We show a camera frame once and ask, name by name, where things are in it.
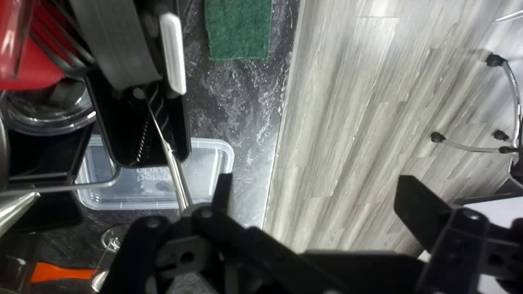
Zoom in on red cup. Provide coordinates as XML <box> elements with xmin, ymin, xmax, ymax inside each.
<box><xmin>0</xmin><ymin>0</ymin><xmax>89</xmax><ymax>91</ymax></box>

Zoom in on clear plastic container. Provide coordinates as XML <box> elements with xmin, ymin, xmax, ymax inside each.
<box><xmin>77</xmin><ymin>135</ymin><xmax>236</xmax><ymax>210</ymax></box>

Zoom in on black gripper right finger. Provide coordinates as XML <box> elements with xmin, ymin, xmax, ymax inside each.
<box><xmin>394</xmin><ymin>174</ymin><xmax>453</xmax><ymax>251</ymax></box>

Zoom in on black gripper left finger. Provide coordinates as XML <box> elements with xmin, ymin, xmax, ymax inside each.
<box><xmin>211</xmin><ymin>173</ymin><xmax>234</xmax><ymax>212</ymax></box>

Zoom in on black dish rack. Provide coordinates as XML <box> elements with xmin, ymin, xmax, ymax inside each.
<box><xmin>0</xmin><ymin>0</ymin><xmax>193</xmax><ymax>189</ymax></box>

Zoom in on green yellow sponge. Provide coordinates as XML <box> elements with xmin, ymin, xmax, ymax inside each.
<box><xmin>205</xmin><ymin>0</ymin><xmax>272</xmax><ymax>60</ymax></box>

